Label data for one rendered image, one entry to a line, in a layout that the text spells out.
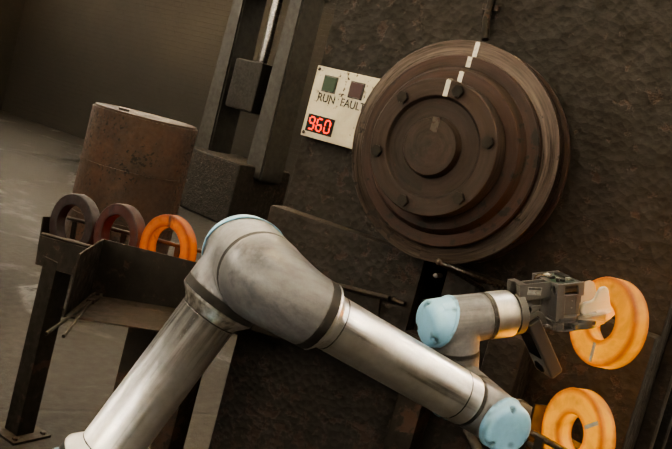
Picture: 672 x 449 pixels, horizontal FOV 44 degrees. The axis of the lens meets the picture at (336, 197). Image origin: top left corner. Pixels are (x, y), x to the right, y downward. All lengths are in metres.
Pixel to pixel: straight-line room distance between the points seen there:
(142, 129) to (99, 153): 0.27
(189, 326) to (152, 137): 3.29
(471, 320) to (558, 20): 0.82
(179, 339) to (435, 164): 0.71
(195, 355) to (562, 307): 0.58
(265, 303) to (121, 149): 3.43
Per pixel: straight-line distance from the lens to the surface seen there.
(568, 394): 1.53
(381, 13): 2.06
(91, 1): 12.12
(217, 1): 10.51
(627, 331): 1.43
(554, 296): 1.37
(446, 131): 1.65
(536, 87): 1.70
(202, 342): 1.16
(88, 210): 2.42
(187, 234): 2.16
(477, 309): 1.29
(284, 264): 1.04
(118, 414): 1.20
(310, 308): 1.03
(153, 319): 1.85
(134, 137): 4.41
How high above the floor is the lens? 1.12
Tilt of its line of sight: 5 degrees down
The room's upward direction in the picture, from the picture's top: 15 degrees clockwise
